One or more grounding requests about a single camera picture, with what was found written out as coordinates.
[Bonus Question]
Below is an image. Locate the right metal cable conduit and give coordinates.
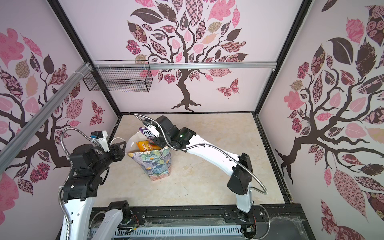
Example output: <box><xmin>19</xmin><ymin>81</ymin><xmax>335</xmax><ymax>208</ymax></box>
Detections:
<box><xmin>134</xmin><ymin>113</ymin><xmax>271</xmax><ymax>240</ymax></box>

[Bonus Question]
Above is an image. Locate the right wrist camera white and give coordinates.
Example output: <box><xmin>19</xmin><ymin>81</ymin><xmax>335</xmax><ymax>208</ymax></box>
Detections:
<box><xmin>143</xmin><ymin>118</ymin><xmax>160</xmax><ymax>138</ymax></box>

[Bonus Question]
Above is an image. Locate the floral white paper bag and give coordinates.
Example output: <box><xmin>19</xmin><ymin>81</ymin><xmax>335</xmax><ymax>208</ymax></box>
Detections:
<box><xmin>126</xmin><ymin>132</ymin><xmax>172</xmax><ymax>181</ymax></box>

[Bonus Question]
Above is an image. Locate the aluminium rail wall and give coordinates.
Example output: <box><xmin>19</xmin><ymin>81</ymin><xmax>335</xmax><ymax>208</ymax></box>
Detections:
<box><xmin>94</xmin><ymin>62</ymin><xmax>277</xmax><ymax>70</ymax></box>
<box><xmin>1</xmin><ymin>63</ymin><xmax>91</xmax><ymax>173</ymax></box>

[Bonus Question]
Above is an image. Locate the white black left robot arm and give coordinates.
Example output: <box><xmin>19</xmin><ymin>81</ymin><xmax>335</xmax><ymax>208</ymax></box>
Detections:
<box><xmin>59</xmin><ymin>141</ymin><xmax>132</xmax><ymax>240</ymax></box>

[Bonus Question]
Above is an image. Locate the purple Fox's candy bag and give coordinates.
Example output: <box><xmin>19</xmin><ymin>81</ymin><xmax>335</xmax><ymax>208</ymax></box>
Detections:
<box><xmin>139</xmin><ymin>127</ymin><xmax>156</xmax><ymax>140</ymax></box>

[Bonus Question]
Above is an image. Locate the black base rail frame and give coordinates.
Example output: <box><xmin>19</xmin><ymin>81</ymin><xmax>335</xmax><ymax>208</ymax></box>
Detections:
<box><xmin>55</xmin><ymin>203</ymin><xmax>316</xmax><ymax>240</ymax></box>

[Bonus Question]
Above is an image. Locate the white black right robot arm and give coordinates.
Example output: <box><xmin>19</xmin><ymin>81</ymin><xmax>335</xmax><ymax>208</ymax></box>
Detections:
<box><xmin>143</xmin><ymin>116</ymin><xmax>255</xmax><ymax>213</ymax></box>

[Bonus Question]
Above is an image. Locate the aluminium rail left wall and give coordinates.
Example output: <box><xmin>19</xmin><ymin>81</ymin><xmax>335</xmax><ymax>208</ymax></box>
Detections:
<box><xmin>1</xmin><ymin>63</ymin><xmax>91</xmax><ymax>173</ymax></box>

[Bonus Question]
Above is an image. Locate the black wire basket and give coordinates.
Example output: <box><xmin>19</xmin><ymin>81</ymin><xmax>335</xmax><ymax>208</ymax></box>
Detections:
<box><xmin>83</xmin><ymin>60</ymin><xmax>153</xmax><ymax>93</ymax></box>

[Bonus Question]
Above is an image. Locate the white slotted cable duct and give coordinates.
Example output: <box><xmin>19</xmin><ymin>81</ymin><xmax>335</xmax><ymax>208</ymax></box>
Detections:
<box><xmin>107</xmin><ymin>226</ymin><xmax>243</xmax><ymax>240</ymax></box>

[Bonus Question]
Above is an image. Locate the metal cable conduit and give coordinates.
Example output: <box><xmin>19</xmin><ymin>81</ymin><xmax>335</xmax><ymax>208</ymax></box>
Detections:
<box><xmin>134</xmin><ymin>113</ymin><xmax>271</xmax><ymax>240</ymax></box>
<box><xmin>57</xmin><ymin>127</ymin><xmax>97</xmax><ymax>240</ymax></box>

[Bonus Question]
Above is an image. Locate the aluminium rail back wall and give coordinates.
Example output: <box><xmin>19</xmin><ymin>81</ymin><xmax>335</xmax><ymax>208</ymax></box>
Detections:
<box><xmin>94</xmin><ymin>62</ymin><xmax>277</xmax><ymax>70</ymax></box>

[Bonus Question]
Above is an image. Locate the left metal cable conduit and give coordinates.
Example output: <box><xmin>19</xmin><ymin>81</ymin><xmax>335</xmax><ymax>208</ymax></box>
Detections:
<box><xmin>57</xmin><ymin>127</ymin><xmax>97</xmax><ymax>240</ymax></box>

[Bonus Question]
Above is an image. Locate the yellow snack bag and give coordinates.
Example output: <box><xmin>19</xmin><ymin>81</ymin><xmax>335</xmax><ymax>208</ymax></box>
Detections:
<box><xmin>136</xmin><ymin>141</ymin><xmax>162</xmax><ymax>152</ymax></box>

